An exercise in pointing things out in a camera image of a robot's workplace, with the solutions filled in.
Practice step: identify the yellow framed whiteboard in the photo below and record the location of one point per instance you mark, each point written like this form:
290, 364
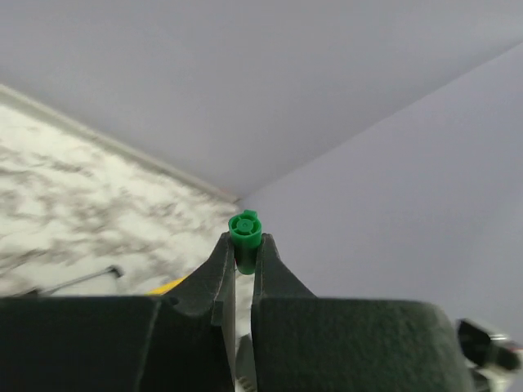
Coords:
159, 291

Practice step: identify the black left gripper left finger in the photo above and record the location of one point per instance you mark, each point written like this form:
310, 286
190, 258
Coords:
183, 340

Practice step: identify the green marker cap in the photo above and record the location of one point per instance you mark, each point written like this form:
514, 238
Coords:
245, 231

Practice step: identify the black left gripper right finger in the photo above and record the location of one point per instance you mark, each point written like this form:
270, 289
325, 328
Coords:
303, 342

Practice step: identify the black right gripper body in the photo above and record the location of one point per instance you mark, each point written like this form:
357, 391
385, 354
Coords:
493, 358

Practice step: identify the blue red screwdriver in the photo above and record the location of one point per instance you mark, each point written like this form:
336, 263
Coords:
112, 270

